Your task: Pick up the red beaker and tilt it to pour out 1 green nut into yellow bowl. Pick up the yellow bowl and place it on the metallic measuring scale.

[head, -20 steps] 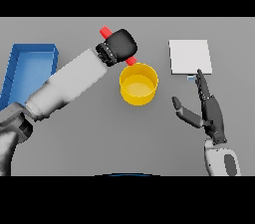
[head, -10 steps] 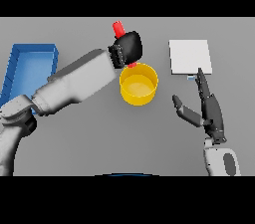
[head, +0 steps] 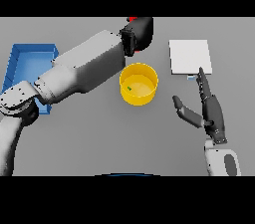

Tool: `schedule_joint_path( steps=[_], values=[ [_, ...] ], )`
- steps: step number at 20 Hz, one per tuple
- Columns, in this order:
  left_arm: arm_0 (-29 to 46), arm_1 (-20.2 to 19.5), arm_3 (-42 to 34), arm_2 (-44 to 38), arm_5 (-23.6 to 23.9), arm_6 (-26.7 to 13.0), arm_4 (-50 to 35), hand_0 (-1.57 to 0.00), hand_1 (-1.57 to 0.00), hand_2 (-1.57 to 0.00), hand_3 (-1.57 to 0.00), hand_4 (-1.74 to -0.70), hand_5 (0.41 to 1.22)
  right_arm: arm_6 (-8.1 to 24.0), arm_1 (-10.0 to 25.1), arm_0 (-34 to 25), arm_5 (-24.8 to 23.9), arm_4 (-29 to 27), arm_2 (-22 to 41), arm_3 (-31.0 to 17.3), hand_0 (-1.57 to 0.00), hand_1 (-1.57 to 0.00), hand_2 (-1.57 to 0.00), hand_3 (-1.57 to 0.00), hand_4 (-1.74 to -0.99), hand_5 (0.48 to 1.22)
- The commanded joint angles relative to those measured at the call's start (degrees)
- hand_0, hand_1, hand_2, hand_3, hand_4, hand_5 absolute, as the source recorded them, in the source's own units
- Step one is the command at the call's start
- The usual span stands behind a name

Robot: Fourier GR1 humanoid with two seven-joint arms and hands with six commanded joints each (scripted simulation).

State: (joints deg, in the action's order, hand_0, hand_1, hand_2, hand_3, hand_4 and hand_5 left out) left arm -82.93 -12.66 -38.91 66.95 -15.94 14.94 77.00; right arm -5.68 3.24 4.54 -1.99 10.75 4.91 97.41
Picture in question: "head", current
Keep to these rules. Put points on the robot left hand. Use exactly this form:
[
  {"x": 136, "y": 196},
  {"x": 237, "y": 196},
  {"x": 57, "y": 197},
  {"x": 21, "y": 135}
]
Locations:
[{"x": 141, "y": 34}]

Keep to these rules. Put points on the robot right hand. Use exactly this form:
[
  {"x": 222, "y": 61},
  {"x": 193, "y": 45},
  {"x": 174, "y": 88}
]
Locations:
[{"x": 212, "y": 112}]

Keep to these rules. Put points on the red beaker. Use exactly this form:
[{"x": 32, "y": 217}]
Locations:
[{"x": 132, "y": 19}]

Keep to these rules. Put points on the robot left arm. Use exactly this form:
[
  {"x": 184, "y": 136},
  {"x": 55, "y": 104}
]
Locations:
[{"x": 86, "y": 62}]

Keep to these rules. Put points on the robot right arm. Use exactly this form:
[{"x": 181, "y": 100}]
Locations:
[{"x": 219, "y": 163}]

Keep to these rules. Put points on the yellow bowl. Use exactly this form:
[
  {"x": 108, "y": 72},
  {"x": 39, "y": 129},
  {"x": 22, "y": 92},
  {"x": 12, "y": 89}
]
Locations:
[{"x": 138, "y": 84}]

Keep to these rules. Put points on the pale square measuring scale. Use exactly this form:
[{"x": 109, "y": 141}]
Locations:
[{"x": 190, "y": 57}]

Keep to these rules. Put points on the green nut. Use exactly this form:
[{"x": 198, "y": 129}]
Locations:
[{"x": 129, "y": 88}]

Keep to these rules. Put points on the blue tray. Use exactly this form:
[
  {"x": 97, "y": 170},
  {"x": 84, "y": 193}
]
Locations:
[{"x": 28, "y": 63}]

